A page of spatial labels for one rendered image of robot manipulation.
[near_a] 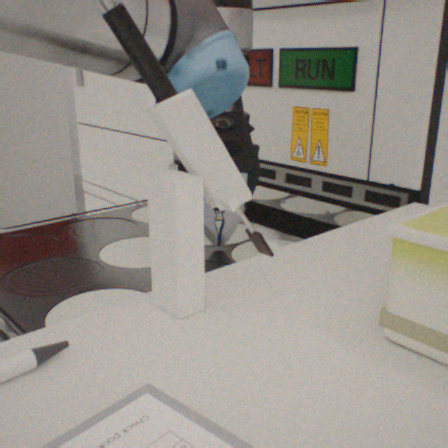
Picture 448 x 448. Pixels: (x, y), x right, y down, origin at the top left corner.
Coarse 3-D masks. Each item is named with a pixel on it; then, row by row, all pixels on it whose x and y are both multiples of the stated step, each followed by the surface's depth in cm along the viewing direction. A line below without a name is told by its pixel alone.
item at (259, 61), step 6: (252, 54) 69; (258, 54) 68; (264, 54) 68; (252, 60) 69; (258, 60) 69; (264, 60) 68; (252, 66) 70; (258, 66) 69; (264, 66) 68; (252, 72) 70; (258, 72) 69; (264, 72) 68; (252, 78) 70; (258, 78) 69; (264, 78) 68
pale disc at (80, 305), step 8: (80, 296) 48; (88, 296) 48; (96, 296) 48; (104, 296) 48; (112, 296) 48; (120, 296) 48; (128, 296) 48; (64, 304) 47; (72, 304) 47; (80, 304) 47; (88, 304) 47; (96, 304) 47; (104, 304) 47; (56, 312) 45; (64, 312) 45; (72, 312) 45; (80, 312) 45; (88, 312) 45; (48, 320) 44; (56, 320) 44; (64, 320) 44
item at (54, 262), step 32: (64, 224) 69; (96, 224) 69; (128, 224) 69; (256, 224) 69; (0, 256) 58; (32, 256) 58; (64, 256) 58; (96, 256) 58; (224, 256) 58; (0, 288) 50; (32, 288) 50; (64, 288) 50; (96, 288) 50; (128, 288) 50; (32, 320) 44
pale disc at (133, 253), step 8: (128, 240) 63; (136, 240) 63; (144, 240) 63; (104, 248) 61; (112, 248) 61; (120, 248) 61; (128, 248) 61; (136, 248) 61; (144, 248) 61; (104, 256) 58; (112, 256) 58; (120, 256) 58; (128, 256) 58; (136, 256) 58; (144, 256) 58; (112, 264) 56; (120, 264) 56; (128, 264) 56; (136, 264) 56; (144, 264) 56
